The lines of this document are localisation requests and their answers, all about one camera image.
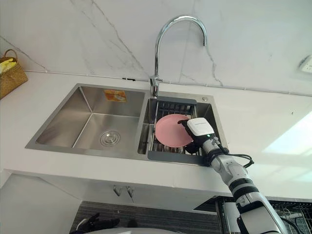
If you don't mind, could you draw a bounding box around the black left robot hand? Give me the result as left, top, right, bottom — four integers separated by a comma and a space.
73, 213, 121, 231

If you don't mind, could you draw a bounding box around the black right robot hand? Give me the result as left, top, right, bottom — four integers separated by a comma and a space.
177, 117, 216, 155

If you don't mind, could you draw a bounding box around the pink round plate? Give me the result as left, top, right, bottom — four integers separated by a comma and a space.
155, 114, 195, 148

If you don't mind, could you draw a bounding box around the orange sink sticker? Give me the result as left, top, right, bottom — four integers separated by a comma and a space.
104, 89, 127, 102

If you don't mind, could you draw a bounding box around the stainless steel double sink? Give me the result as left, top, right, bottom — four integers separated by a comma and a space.
24, 83, 229, 167

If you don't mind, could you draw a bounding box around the grey robot torso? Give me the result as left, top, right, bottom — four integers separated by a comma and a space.
70, 226, 221, 234

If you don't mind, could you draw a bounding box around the chrome gooseneck faucet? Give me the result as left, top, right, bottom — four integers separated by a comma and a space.
149, 15, 208, 99

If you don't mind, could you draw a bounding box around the round steel drain strainer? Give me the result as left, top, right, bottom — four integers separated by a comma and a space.
99, 129, 121, 148

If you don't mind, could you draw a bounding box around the woven wicker basket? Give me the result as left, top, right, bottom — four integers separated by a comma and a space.
0, 49, 29, 99

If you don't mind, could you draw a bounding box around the yellow cloth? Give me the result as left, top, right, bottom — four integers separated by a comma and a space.
0, 58, 18, 73

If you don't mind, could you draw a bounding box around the grey-framed wire drain rack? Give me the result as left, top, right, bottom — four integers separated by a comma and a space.
147, 95, 213, 167

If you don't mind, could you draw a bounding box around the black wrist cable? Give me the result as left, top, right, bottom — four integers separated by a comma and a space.
214, 137, 254, 169

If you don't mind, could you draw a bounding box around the white wall socket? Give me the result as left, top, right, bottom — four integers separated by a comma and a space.
299, 55, 312, 73

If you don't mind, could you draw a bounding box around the dishwasher with wire rack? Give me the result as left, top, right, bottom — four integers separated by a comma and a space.
195, 195, 312, 234

